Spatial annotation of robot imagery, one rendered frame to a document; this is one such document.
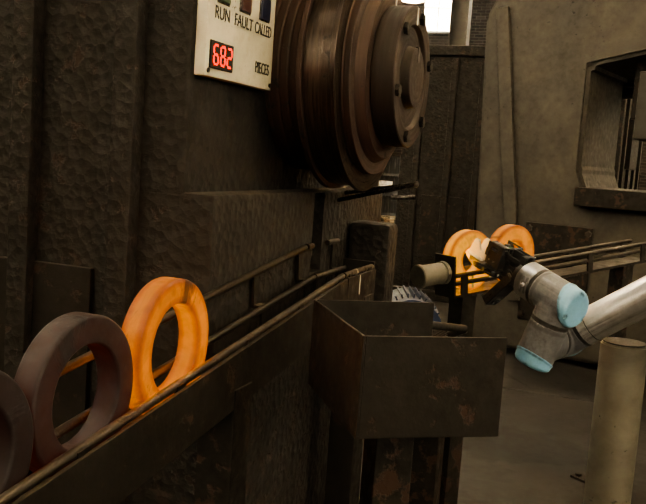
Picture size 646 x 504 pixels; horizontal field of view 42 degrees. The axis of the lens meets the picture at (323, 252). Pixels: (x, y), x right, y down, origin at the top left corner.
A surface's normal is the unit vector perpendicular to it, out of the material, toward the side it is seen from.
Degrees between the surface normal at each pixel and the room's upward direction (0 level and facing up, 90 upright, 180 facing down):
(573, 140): 90
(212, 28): 90
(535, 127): 90
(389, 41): 70
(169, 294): 90
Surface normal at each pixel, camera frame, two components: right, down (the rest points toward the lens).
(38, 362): -0.25, -0.51
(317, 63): -0.35, 0.10
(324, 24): -0.31, -0.21
